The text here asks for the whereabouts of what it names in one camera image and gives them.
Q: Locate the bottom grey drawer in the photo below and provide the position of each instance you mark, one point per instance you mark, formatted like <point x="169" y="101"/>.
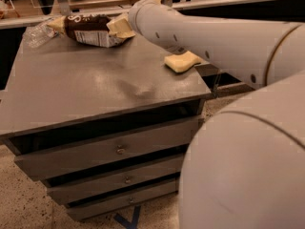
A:
<point x="106" y="205"/>

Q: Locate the grey drawer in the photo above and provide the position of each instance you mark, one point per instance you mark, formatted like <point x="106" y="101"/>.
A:
<point x="106" y="205"/>
<point x="82" y="190"/>
<point x="62" y="161"/>

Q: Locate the yellow sponge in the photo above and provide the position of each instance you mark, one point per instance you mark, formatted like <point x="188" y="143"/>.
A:
<point x="183" y="62"/>

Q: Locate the top grey drawer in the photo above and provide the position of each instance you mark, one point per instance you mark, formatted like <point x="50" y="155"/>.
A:
<point x="62" y="161"/>

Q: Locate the grey drawer cabinet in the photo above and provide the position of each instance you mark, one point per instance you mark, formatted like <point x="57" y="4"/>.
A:
<point x="63" y="94"/>

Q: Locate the clear plastic water bottle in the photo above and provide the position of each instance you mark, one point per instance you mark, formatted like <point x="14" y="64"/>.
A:
<point x="39" y="34"/>

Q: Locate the middle grey drawer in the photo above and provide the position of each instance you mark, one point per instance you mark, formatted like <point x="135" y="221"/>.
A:
<point x="82" y="190"/>

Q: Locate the brown chip bag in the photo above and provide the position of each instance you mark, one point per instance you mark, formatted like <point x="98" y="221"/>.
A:
<point x="87" y="29"/>

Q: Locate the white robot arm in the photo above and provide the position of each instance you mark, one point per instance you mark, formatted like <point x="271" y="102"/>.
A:
<point x="245" y="168"/>

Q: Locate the metal railing frame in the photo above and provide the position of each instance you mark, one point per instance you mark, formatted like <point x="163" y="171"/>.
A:
<point x="258" y="52"/>

